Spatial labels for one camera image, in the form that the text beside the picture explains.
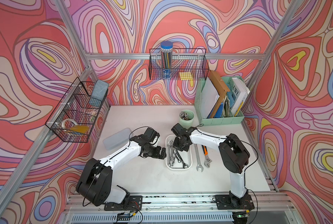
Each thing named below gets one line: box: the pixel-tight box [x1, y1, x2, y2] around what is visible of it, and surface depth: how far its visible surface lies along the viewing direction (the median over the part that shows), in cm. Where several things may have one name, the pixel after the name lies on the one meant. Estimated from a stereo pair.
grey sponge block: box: [89, 79, 109, 107], surface depth 82 cm
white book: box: [230, 77, 251, 117], surface depth 99 cm
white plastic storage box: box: [165, 133, 193, 170], surface depth 90 cm
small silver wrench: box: [167, 139, 175, 167], surface depth 90 cm
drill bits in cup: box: [179, 111, 189, 121], surface depth 93 cm
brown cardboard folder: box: [208, 70, 231, 119], surface depth 92 cm
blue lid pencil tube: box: [160, 41, 174, 80], surface depth 78 cm
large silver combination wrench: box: [194, 143, 204, 173], surface depth 90 cm
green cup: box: [179, 109, 195, 130], surface depth 93 cm
